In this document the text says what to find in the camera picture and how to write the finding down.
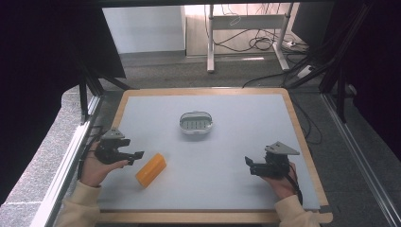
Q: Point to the orange sponge block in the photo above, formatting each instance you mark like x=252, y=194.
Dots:
x=151, y=169

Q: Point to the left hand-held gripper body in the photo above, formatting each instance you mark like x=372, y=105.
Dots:
x=108, y=150

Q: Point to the person's right hand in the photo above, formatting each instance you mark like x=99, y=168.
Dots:
x=282, y=187

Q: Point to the black curtain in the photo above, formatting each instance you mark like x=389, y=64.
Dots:
x=383, y=78
x=31, y=78

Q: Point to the aluminium rail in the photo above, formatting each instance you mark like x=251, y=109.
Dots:
x=362, y=157
x=67, y=170

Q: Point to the white metal desk frame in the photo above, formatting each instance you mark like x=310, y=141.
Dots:
x=246, y=22

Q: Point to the white panel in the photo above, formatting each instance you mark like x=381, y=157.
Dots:
x=143, y=30

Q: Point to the person's left hand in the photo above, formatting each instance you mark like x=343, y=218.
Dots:
x=94, y=170

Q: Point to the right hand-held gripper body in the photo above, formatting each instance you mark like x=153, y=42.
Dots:
x=277, y=165

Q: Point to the white power strip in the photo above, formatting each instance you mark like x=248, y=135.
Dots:
x=304, y=71

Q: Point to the black metal stand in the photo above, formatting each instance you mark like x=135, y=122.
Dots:
x=339, y=78
x=86, y=94

